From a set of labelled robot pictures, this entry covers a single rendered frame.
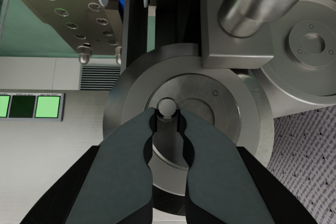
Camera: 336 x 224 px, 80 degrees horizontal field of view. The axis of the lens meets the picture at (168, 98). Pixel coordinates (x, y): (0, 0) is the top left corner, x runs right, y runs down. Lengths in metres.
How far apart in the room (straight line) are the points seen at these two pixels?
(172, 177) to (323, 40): 0.19
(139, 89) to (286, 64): 0.14
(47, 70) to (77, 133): 2.92
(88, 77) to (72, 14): 2.70
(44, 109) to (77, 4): 0.27
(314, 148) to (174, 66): 0.23
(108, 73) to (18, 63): 1.31
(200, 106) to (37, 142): 0.47
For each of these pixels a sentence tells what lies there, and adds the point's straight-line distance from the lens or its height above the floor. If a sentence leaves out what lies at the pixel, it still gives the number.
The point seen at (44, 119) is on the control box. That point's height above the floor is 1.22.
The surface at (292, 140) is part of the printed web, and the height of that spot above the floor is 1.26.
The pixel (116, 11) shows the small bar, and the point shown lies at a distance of 0.39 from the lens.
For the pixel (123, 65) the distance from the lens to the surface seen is 0.20.
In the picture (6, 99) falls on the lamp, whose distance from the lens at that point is 0.63.
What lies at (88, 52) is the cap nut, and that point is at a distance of 0.57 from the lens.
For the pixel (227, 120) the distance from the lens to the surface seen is 0.16.
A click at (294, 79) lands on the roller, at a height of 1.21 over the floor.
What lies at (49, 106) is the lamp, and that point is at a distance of 0.57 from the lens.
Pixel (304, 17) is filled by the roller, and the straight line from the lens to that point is 0.26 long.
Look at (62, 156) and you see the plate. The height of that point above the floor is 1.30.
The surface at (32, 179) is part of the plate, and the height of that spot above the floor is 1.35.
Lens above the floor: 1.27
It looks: 12 degrees down
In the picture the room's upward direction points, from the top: 180 degrees counter-clockwise
